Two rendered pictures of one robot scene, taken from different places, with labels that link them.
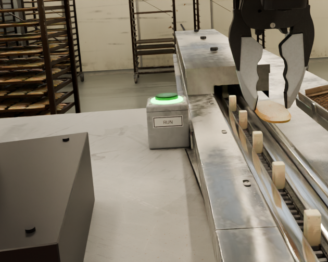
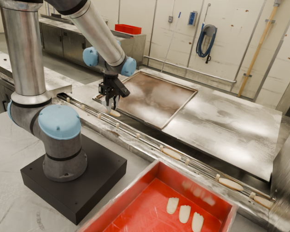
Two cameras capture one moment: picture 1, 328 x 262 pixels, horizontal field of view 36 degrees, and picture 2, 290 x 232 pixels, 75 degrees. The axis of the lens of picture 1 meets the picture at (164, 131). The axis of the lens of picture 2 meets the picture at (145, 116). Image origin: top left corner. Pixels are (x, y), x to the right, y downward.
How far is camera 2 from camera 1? 68 cm
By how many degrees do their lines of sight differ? 58
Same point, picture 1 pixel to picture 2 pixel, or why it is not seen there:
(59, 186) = (105, 149)
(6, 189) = (95, 155)
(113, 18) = not seen: outside the picture
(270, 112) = (116, 113)
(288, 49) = (116, 99)
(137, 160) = not seen: hidden behind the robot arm
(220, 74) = (58, 90)
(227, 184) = (115, 132)
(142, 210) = not seen: hidden behind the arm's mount
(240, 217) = (128, 139)
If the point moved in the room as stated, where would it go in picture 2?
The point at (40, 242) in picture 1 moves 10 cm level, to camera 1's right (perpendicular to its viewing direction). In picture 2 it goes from (124, 161) to (138, 148)
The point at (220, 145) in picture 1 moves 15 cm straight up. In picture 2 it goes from (95, 121) to (95, 96)
